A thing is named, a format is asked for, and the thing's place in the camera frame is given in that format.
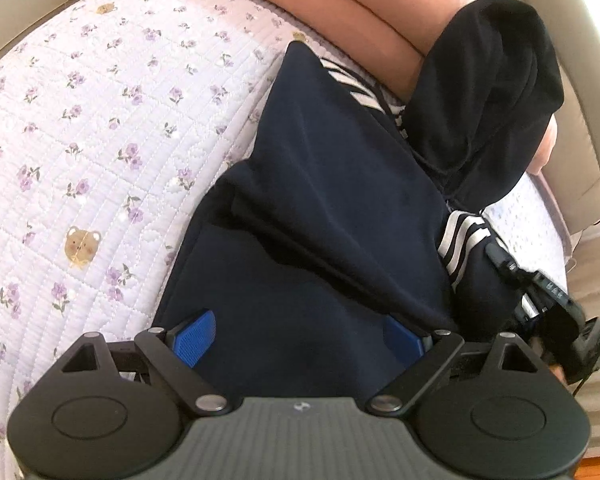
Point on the pink folded blanket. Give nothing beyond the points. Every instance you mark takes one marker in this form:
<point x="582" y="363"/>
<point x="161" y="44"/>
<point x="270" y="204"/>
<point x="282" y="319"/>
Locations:
<point x="370" y="15"/>

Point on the floral quilted bedspread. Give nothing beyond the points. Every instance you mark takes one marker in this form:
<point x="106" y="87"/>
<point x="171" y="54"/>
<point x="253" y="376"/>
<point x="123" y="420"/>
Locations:
<point x="105" y="125"/>

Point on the beige padded headboard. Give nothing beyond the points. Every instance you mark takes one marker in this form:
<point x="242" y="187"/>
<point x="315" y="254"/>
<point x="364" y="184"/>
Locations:
<point x="580" y="85"/>

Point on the navy garment with white stripes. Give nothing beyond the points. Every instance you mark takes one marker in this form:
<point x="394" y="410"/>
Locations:
<point x="325" y="220"/>

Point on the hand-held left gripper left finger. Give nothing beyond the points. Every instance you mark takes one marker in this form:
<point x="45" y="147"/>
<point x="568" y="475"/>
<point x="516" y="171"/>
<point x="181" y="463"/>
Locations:
<point x="194" y="337"/>

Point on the black garment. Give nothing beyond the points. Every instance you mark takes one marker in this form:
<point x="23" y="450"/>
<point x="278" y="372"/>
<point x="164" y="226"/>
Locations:
<point x="485" y="90"/>

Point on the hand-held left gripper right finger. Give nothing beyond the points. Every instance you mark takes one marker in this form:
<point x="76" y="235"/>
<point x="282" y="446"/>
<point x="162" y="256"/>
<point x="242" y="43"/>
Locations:
<point x="402" y="336"/>

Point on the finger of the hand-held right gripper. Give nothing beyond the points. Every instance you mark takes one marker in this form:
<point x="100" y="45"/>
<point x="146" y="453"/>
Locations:
<point x="501" y="259"/>

